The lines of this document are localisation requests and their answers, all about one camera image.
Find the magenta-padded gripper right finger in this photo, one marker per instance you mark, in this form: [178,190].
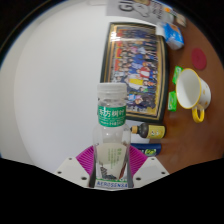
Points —
[153,168]

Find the small patterned pouch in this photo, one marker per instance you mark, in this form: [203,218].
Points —
[181,20]

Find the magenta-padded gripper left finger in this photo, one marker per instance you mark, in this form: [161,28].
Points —
[68,168]

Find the dark amber pump bottle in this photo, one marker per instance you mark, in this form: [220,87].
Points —
[151,130]

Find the flat round red coaster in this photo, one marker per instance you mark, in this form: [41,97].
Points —
[199,59]

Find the small puzzle cube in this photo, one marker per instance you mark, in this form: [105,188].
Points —
[168,10]

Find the white printed paper bag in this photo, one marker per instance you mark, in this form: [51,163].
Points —
[140,7]

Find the white yellow-rimmed mug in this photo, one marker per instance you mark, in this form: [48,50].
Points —
[190,88]

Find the clear green-labelled drink bottle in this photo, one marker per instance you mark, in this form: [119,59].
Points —
[111,133]

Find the framed group photo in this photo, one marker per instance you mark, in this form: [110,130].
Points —
[136,66]

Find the green packet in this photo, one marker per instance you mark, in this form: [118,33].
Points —
[177,75]
[172,101]

